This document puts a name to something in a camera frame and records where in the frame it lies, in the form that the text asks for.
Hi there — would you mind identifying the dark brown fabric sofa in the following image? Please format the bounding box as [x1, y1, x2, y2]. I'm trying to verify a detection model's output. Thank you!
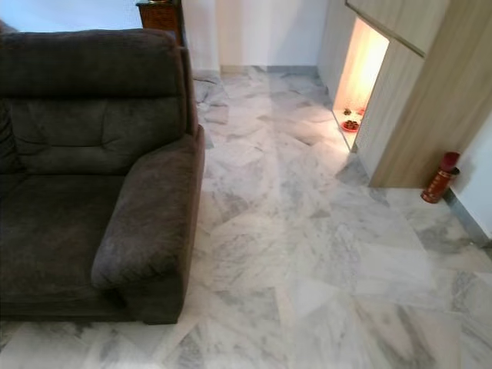
[0, 23, 207, 326]

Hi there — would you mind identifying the dark carved wooden stand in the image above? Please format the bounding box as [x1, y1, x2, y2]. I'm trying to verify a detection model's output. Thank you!
[136, 0, 185, 44]

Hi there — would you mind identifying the light wooden cabinet with niche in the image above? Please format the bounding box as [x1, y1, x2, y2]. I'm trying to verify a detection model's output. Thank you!
[317, 0, 492, 190]

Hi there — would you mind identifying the red cylindrical container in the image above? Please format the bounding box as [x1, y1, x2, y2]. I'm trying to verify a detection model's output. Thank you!
[421, 151, 461, 204]

